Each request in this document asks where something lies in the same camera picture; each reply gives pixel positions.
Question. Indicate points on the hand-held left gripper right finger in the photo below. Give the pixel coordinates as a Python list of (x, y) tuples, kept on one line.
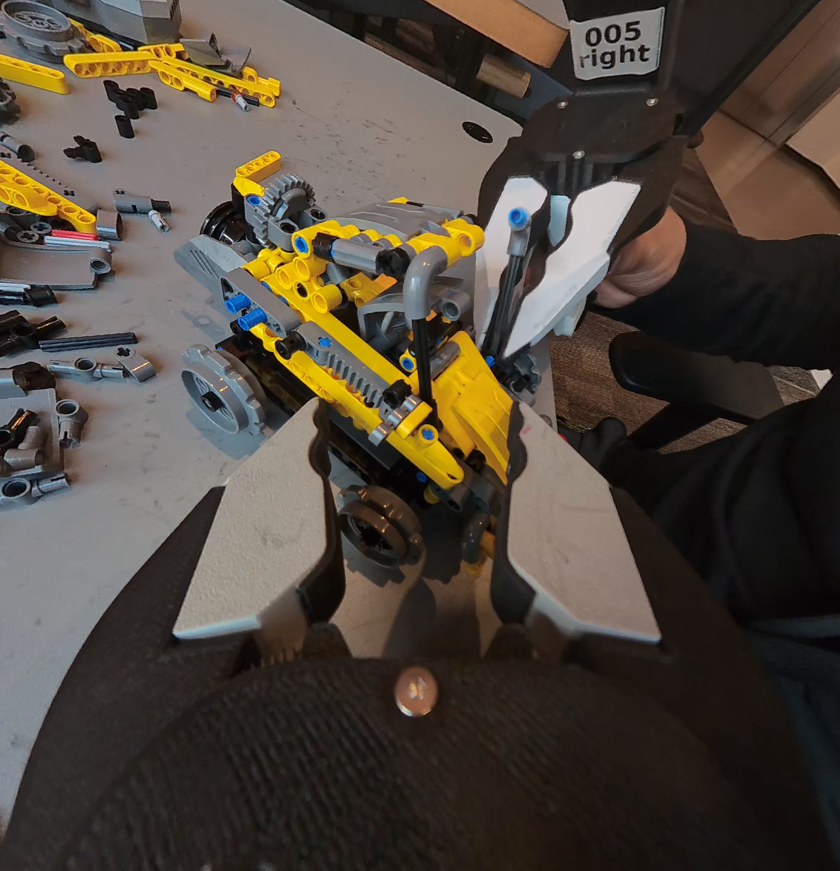
[(576, 544)]

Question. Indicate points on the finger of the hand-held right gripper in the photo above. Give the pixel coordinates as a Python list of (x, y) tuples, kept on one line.
[(508, 197), (590, 238)]

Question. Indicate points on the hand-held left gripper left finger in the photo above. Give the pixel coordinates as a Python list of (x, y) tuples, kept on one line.
[(257, 544)]

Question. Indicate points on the blue pin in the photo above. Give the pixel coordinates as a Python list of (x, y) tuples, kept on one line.
[(519, 218)]

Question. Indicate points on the grey small curved piece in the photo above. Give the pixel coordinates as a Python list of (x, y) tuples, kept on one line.
[(521, 241)]

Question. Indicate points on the black long axle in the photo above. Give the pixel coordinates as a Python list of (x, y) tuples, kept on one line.
[(507, 306)]

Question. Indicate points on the yellow toy vehicle model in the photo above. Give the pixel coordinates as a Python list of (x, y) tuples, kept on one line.
[(365, 326)]

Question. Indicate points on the yellow beam assembly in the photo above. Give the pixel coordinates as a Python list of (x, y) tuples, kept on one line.
[(188, 75)]

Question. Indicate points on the person's right forearm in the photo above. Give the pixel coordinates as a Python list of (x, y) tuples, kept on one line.
[(767, 292)]

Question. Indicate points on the black desk grommet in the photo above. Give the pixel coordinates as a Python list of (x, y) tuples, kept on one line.
[(478, 132)]

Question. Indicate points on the grey desk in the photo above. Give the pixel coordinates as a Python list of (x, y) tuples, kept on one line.
[(120, 578)]

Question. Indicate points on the person's right hand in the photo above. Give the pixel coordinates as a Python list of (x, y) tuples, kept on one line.
[(644, 265)]

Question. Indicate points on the black chair armrest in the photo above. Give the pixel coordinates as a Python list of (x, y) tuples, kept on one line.
[(699, 374)]

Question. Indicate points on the pile of mixed coloured pieces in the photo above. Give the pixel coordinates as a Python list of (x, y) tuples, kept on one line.
[(25, 408)]

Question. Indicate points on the grey curved panel piece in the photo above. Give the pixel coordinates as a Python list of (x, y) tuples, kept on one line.
[(46, 265)]

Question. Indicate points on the grey pin connector piece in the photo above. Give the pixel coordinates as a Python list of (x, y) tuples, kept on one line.
[(138, 203)]

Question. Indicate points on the black small bushing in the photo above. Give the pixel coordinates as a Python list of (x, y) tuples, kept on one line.
[(125, 126)]

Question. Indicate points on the black connector cluster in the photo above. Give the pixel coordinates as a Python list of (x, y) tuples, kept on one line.
[(131, 99)]

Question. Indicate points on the grey battery box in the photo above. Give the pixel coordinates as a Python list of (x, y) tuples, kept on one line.
[(141, 17)]

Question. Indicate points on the black angled connector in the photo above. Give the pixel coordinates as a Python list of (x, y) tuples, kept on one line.
[(83, 150)]

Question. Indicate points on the thin long yellow beam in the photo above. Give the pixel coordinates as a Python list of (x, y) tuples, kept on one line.
[(25, 71)]

